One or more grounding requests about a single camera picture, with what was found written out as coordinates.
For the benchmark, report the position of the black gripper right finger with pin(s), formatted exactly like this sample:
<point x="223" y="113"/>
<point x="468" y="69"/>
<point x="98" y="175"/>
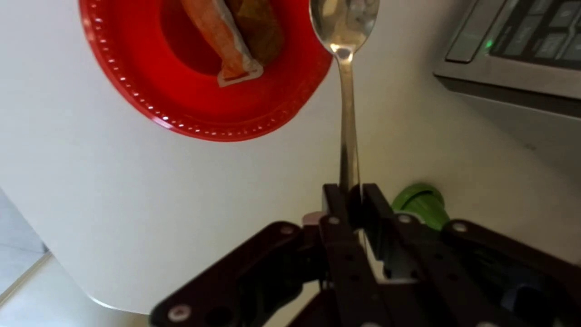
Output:
<point x="475" y="276"/>

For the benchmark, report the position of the red plastic bowl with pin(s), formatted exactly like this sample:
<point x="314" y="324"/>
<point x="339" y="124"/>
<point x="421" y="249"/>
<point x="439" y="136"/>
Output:
<point x="160" y="64"/>

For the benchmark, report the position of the silver spoon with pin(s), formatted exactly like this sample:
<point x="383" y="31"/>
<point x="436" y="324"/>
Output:
<point x="341" y="27"/>

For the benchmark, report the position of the stainless steel microwave oven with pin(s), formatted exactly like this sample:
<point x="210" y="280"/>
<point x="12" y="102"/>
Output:
<point x="521" y="60"/>

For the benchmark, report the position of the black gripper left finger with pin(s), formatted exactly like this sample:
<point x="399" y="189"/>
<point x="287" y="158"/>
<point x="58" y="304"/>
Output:
<point x="267" y="271"/>

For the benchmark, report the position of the food contents in bowl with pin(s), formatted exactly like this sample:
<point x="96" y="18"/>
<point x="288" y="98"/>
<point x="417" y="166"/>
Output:
<point x="243" y="33"/>

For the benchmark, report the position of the green round lid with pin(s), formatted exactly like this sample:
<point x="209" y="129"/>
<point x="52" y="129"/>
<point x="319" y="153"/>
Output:
<point x="423" y="202"/>

